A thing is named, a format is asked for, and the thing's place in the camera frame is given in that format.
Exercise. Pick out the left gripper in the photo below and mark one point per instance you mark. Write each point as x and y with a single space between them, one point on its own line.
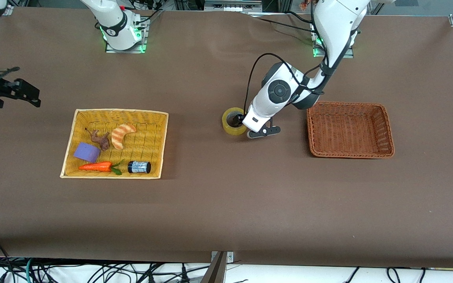
238 118

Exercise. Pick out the clear yellowish tape roll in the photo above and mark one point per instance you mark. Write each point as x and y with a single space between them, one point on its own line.
226 125

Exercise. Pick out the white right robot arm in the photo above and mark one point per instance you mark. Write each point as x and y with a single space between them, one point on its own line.
112 23

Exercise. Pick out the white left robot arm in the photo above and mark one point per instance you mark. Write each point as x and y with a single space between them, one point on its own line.
336 23

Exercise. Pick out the purple foam cube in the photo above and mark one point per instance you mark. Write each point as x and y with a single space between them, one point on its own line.
86 152

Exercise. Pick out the yellow wicker basket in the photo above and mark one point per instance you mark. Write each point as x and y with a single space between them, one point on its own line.
153 122

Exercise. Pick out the brown toy lion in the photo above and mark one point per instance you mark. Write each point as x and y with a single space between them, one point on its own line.
102 140

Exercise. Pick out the orange toy carrot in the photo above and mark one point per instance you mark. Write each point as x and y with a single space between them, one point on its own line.
96 166

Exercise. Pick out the toy croissant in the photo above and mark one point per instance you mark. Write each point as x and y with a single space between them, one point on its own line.
118 137

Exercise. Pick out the brown wicker basket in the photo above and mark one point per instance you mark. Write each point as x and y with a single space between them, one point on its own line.
344 129

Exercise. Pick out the small can with black lid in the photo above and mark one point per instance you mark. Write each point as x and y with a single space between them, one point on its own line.
140 167

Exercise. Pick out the grey metal bar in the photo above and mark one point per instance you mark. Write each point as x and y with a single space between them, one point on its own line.
215 271

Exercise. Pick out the aluminium frame profile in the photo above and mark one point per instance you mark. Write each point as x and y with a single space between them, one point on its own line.
234 5

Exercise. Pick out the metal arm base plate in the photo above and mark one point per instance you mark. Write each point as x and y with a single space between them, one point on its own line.
348 55
143 37

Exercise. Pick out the small metal table bracket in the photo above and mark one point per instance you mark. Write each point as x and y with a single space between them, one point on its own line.
229 256

